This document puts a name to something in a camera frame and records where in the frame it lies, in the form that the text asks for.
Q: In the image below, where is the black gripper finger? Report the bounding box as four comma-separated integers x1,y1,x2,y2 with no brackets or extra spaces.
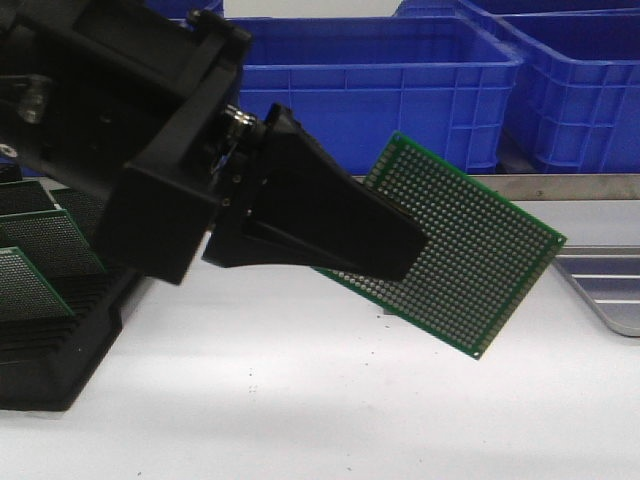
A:
202,104,428,280

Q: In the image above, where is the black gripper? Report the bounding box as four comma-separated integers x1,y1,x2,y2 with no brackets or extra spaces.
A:
1,1,252,284

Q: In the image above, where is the green perforated circuit board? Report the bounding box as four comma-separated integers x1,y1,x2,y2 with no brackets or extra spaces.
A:
321,131,567,359
1,247,74,322
1,209,106,278
50,188,105,241
0,180,55,215

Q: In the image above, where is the black slotted board rack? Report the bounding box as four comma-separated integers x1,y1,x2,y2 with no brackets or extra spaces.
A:
0,164,141,413

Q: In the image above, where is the silver metal tray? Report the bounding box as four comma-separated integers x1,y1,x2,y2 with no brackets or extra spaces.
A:
554,245,639,338

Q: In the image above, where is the blue crate far left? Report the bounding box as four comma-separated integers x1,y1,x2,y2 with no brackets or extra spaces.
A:
143,0,224,21

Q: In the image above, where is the blue plastic crate centre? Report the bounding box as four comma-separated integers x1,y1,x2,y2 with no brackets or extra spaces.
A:
239,16,521,174

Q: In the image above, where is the blue plastic crate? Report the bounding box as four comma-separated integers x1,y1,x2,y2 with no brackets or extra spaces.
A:
239,16,521,174
492,12,640,175

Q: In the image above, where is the blue crate far right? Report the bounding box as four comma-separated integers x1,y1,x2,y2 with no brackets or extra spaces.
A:
394,0,639,19

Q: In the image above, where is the blue plastic crate right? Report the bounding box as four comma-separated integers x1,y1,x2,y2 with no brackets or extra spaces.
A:
492,12,640,175

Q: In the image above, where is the steel table edge rail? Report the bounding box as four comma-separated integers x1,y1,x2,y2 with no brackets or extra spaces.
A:
349,173,640,204

